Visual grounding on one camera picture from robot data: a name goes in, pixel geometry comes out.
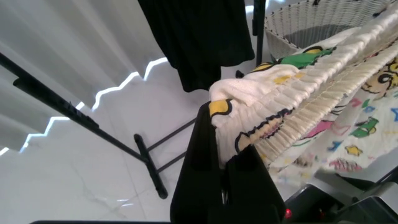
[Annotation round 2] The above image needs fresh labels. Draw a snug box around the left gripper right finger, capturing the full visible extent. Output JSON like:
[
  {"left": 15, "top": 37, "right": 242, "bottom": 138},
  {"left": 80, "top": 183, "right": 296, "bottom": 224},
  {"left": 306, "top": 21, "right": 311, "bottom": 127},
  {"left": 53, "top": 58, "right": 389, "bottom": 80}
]
[{"left": 225, "top": 144, "right": 287, "bottom": 223}]

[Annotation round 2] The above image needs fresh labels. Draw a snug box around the black garment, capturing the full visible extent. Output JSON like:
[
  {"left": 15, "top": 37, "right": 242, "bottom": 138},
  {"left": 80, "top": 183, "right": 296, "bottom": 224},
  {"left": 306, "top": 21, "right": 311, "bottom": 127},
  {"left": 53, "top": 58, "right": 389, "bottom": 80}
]
[{"left": 137, "top": 0, "right": 256, "bottom": 93}]

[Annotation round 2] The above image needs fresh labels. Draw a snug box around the cream printed garment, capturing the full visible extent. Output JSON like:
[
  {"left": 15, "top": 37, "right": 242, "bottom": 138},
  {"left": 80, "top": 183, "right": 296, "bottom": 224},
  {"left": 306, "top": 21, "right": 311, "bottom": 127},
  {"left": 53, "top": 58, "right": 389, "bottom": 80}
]
[{"left": 208, "top": 2, "right": 398, "bottom": 187}]

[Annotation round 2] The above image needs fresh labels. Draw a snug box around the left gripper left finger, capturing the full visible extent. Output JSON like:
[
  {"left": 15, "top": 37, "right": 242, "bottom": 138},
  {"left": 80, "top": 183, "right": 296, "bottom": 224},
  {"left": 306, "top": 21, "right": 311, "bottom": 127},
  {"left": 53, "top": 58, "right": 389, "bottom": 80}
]
[{"left": 170, "top": 101, "right": 224, "bottom": 223}]

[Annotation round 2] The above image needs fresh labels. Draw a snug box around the black clothes rack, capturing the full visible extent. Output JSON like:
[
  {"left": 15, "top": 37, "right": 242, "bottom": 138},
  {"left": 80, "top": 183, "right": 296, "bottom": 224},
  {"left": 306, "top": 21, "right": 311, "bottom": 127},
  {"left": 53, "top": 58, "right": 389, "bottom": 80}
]
[{"left": 0, "top": 0, "right": 267, "bottom": 200}]

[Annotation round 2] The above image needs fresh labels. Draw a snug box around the white laundry basket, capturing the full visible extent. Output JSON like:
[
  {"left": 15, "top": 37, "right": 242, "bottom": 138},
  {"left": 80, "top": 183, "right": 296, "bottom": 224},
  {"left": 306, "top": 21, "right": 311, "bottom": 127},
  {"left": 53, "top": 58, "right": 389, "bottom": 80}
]
[{"left": 264, "top": 0, "right": 398, "bottom": 62}]

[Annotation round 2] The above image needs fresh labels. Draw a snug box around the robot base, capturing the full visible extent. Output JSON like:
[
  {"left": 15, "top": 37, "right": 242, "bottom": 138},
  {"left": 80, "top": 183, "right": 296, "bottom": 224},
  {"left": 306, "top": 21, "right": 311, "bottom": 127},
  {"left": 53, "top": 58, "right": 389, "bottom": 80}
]
[{"left": 281, "top": 166, "right": 398, "bottom": 224}]

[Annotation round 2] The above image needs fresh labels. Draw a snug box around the white curtain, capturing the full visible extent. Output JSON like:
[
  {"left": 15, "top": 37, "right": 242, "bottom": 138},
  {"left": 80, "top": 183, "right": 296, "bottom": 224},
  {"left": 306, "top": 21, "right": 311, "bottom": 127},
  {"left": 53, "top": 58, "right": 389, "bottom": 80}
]
[{"left": 0, "top": 0, "right": 169, "bottom": 156}]

